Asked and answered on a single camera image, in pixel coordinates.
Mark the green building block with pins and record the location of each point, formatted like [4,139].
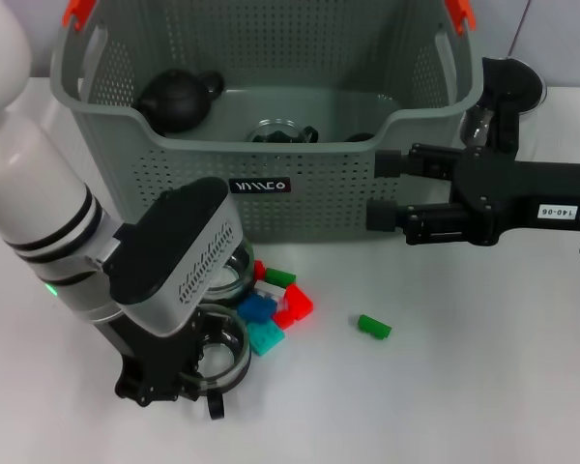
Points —
[374,326]
[280,277]

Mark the blue building block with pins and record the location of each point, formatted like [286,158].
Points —
[257,309]

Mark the black ceramic teapot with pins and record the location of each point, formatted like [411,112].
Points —
[174,101]

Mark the grey-green perforated storage basket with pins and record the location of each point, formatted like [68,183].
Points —
[319,193]

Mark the teal building block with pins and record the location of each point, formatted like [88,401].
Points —
[266,338]

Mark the large red building block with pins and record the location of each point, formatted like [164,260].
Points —
[297,307]

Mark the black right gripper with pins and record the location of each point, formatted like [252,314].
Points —
[502,198]

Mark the glass cup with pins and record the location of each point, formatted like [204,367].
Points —
[280,135]

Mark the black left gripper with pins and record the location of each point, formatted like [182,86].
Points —
[154,367]

